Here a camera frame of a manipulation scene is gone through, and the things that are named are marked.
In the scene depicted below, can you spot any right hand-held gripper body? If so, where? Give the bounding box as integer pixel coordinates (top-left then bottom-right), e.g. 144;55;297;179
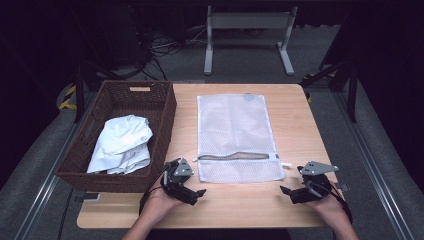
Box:
289;161;340;205

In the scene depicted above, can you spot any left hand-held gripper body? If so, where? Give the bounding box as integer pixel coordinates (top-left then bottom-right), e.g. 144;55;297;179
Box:
160;158;198;205

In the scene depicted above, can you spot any white garment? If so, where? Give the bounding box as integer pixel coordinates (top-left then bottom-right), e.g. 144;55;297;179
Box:
86;114;154;176

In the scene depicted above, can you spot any white mesh laundry bag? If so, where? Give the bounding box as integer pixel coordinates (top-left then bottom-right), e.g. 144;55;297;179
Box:
192;93;294;184

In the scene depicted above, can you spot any brown wicker basket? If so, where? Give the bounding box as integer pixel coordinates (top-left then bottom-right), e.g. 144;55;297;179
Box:
54;79;178;194

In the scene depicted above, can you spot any person's right hand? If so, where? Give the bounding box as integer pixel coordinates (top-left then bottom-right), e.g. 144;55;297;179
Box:
304;181;352;232

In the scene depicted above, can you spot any person's left hand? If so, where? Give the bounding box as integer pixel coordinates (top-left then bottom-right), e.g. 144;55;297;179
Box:
135;181;188;231

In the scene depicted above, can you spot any black metal stand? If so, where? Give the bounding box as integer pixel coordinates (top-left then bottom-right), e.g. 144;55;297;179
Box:
73;59;118;124
299;59;360;124

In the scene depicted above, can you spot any yellow black striped tape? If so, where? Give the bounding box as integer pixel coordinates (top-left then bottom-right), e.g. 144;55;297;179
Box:
58;84;78;111

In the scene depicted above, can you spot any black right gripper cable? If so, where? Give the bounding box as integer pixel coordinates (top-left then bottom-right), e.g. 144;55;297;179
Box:
328;186;354;225

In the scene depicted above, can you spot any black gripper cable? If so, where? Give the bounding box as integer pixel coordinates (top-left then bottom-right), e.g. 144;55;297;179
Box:
328;186;354;225
138;163;174;215

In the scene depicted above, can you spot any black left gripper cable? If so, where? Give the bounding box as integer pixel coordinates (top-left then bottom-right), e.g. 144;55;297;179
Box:
138;163;174;215

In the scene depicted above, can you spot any grey floor rail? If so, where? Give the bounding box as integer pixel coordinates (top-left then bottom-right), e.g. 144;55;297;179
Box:
333;91;416;240
13;109;88;240

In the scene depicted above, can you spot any tangle of floor cables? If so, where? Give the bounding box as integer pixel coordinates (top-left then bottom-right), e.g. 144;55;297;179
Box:
131;23;208;82

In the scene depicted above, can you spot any grey metal stand frame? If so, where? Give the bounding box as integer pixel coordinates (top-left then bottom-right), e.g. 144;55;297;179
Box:
203;4;299;77

